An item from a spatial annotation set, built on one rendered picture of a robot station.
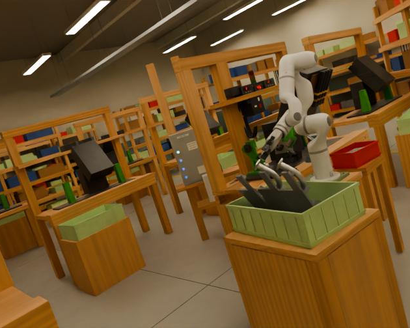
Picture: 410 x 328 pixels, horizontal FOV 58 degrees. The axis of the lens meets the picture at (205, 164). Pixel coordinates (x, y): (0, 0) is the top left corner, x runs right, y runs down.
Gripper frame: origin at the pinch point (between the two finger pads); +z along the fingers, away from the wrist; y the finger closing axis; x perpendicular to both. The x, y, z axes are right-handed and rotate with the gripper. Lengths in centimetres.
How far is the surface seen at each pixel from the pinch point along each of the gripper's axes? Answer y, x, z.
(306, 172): -66, 19, -38
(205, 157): -77, -53, -10
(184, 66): -35, -97, -48
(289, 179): 20.2, 21.7, 15.3
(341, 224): 6, 52, 16
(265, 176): 8.9, 9.7, 15.5
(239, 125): -89, -51, -56
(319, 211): 16.1, 40.6, 20.0
